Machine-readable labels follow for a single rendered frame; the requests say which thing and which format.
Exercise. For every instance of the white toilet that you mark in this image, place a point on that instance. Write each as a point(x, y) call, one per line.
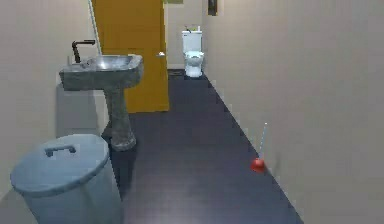
point(193, 53)

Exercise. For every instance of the silver door knob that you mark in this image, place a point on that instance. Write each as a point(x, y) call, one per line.
point(161, 54)

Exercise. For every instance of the green item on toilet tank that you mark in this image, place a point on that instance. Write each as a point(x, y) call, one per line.
point(192, 28)

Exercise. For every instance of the red plunger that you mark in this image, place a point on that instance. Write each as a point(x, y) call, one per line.
point(258, 165)

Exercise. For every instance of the yellow room door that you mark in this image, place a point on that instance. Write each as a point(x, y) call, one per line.
point(133, 33)

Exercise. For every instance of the black sink tap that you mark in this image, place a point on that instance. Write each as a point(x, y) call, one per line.
point(77, 50)

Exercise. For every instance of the pale blue lidded bin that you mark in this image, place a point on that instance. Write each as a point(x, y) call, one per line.
point(63, 180)

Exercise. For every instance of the grey pedestal sink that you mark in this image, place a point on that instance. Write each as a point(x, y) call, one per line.
point(110, 75)

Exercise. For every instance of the dark framed wall picture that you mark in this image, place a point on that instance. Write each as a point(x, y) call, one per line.
point(212, 6)

